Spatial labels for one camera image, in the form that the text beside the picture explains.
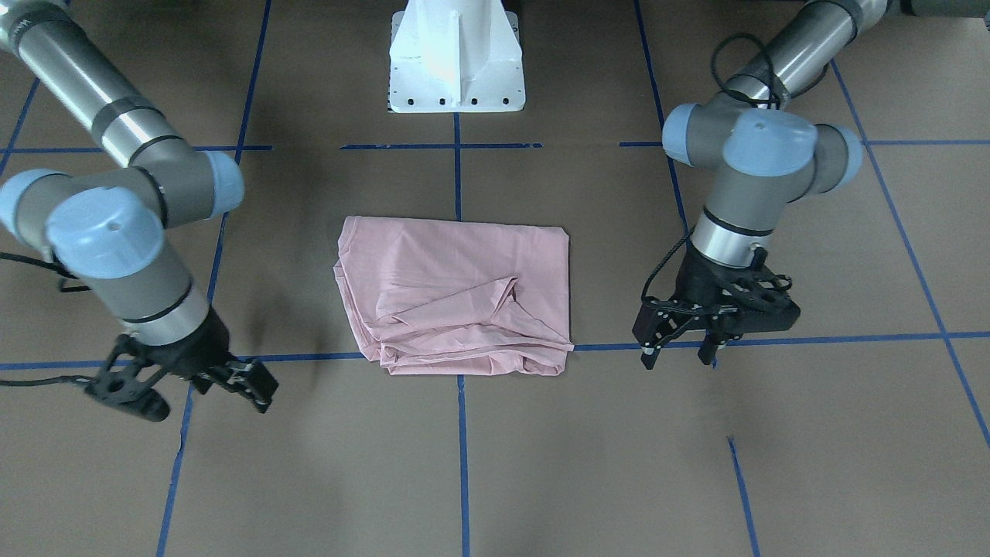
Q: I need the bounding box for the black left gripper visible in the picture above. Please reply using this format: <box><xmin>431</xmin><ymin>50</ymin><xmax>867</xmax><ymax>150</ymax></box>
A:
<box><xmin>632</xmin><ymin>248</ymin><xmax>763</xmax><ymax>370</ymax></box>

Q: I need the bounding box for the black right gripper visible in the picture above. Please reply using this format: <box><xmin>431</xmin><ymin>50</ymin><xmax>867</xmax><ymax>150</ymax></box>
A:
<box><xmin>148</xmin><ymin>308</ymin><xmax>280</xmax><ymax>415</ymax></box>

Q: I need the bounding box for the pink Snoopy t-shirt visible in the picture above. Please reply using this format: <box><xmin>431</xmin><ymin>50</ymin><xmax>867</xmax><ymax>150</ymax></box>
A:
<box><xmin>333</xmin><ymin>216</ymin><xmax>574</xmax><ymax>377</ymax></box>

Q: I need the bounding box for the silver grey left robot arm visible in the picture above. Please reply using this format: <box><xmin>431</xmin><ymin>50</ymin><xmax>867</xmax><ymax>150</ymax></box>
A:
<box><xmin>632</xmin><ymin>1</ymin><xmax>890</xmax><ymax>370</ymax></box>

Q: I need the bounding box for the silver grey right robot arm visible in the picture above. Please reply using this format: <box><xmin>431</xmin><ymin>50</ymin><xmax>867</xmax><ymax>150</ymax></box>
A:
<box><xmin>2</xmin><ymin>1</ymin><xmax>278</xmax><ymax>422</ymax></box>

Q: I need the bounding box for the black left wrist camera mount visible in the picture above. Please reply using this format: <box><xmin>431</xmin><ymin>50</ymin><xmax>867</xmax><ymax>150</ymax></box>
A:
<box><xmin>720</xmin><ymin>267</ymin><xmax>801</xmax><ymax>337</ymax></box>

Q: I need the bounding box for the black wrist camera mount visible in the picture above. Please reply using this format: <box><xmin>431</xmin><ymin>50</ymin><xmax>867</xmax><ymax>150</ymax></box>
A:
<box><xmin>84</xmin><ymin>334</ymin><xmax>170</xmax><ymax>422</ymax></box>
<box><xmin>720</xmin><ymin>267</ymin><xmax>801</xmax><ymax>337</ymax></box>

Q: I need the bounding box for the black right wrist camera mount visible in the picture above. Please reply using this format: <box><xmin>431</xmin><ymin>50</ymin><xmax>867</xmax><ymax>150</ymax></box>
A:
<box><xmin>84</xmin><ymin>334</ymin><xmax>170</xmax><ymax>422</ymax></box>

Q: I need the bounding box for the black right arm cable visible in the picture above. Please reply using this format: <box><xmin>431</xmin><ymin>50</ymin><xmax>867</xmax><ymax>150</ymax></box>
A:
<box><xmin>0</xmin><ymin>251</ymin><xmax>101</xmax><ymax>389</ymax></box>

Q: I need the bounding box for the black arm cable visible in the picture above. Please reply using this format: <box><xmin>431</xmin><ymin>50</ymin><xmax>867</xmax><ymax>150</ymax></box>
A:
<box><xmin>0</xmin><ymin>251</ymin><xmax>101</xmax><ymax>389</ymax></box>
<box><xmin>640</xmin><ymin>32</ymin><xmax>783</xmax><ymax>310</ymax></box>

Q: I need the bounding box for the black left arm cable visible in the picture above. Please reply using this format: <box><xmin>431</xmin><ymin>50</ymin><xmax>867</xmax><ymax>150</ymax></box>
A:
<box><xmin>640</xmin><ymin>32</ymin><xmax>783</xmax><ymax>310</ymax></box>

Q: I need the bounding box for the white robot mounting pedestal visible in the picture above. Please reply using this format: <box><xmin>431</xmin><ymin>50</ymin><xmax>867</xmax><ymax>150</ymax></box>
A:
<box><xmin>387</xmin><ymin>1</ymin><xmax>527</xmax><ymax>114</ymax></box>

